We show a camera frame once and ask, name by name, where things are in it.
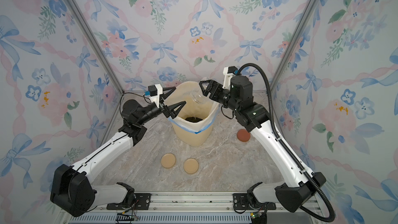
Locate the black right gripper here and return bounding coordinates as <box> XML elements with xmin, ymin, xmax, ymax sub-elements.
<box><xmin>201</xmin><ymin>79</ymin><xmax>241</xmax><ymax>114</ymax></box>

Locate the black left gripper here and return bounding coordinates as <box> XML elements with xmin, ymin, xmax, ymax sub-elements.
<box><xmin>139</xmin><ymin>89</ymin><xmax>186</xmax><ymax>128</ymax></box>

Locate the red jar lid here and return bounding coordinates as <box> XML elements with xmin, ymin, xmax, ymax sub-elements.
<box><xmin>236</xmin><ymin>129</ymin><xmax>251</xmax><ymax>142</ymax></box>

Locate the glass jar light wood lid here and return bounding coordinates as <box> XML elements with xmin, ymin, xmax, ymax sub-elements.
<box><xmin>190</xmin><ymin>82</ymin><xmax>210</xmax><ymax>105</ymax></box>

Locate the glass jar tan lid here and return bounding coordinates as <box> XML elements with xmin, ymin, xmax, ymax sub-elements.
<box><xmin>152</xmin><ymin>122</ymin><xmax>168</xmax><ymax>135</ymax></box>

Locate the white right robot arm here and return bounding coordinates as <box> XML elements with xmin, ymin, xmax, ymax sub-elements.
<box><xmin>199</xmin><ymin>76</ymin><xmax>326</xmax><ymax>219</ymax></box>

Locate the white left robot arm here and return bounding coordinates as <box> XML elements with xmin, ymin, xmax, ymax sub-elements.
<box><xmin>50</xmin><ymin>84</ymin><xmax>186</xmax><ymax>217</ymax></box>

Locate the translucent bin liner blue band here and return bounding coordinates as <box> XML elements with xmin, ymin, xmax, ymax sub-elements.
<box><xmin>164</xmin><ymin>81</ymin><xmax>221</xmax><ymax>134</ymax></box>

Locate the cream ribbed trash bin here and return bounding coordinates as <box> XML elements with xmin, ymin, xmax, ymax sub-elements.
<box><xmin>172</xmin><ymin>124</ymin><xmax>213</xmax><ymax>147</ymax></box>

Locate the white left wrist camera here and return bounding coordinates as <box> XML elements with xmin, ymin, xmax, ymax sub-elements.
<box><xmin>144</xmin><ymin>84</ymin><xmax>163</xmax><ymax>108</ymax></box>

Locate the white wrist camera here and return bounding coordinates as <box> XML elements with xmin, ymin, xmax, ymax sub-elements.
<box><xmin>222</xmin><ymin>66</ymin><xmax>238</xmax><ymax>89</ymax></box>
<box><xmin>144</xmin><ymin>84</ymin><xmax>163</xmax><ymax>108</ymax></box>

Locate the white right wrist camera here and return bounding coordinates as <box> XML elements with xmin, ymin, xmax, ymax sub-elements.
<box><xmin>222</xmin><ymin>66</ymin><xmax>238</xmax><ymax>89</ymax></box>

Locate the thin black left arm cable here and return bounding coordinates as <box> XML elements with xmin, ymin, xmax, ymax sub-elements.
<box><xmin>119</xmin><ymin>92</ymin><xmax>147</xmax><ymax>122</ymax></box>

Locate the aluminium mounting rail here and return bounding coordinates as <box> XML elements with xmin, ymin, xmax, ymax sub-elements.
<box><xmin>55</xmin><ymin>184</ymin><xmax>321</xmax><ymax>224</ymax></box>

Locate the black corrugated cable conduit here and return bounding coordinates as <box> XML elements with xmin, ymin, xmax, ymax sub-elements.
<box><xmin>237</xmin><ymin>63</ymin><xmax>336</xmax><ymax>223</ymax></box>

